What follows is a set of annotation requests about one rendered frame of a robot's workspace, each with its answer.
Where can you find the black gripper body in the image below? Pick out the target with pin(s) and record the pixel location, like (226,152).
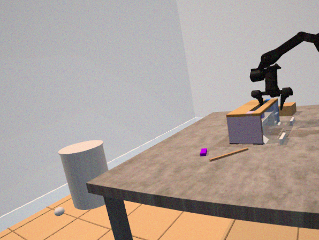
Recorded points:
(271,88)

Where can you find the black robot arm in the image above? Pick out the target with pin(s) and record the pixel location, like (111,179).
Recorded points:
(271,57)

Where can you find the small purple block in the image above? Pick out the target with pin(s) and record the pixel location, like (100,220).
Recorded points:
(203,152)

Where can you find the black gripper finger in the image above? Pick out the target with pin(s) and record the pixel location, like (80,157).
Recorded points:
(260,100)
(282,100)

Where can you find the brown block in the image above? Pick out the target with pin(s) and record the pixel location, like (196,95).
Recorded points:
(289,109)

